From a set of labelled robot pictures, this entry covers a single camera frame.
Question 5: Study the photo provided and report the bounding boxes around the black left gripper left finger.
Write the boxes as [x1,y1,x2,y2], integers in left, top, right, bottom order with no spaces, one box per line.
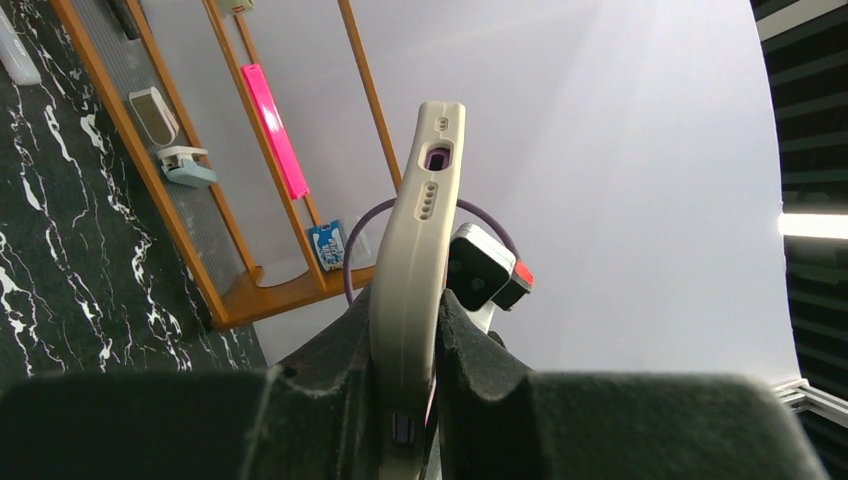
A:
[1,290,378,479]

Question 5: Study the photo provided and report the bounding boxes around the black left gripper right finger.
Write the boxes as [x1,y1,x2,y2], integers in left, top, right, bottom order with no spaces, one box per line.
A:
[435,292,827,479]

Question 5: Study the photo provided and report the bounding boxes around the cream white phone case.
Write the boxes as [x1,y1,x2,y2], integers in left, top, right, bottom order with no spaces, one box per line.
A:
[369,101,466,479]

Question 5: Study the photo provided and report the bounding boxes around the orange wooden shelf rack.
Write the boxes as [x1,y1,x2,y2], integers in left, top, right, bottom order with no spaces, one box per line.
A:
[54,1,402,331]

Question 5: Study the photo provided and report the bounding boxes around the white grey small device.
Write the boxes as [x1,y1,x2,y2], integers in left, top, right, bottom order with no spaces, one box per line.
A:
[156,146,218,188]

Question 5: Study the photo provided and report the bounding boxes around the pink flat box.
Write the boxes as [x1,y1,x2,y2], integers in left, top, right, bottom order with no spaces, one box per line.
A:
[240,64,310,200]

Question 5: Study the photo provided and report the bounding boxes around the cream white box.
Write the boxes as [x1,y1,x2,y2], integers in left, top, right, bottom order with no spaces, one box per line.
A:
[128,87,179,146]

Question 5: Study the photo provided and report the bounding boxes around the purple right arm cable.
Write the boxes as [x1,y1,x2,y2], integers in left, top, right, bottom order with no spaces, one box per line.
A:
[343,197,519,306]

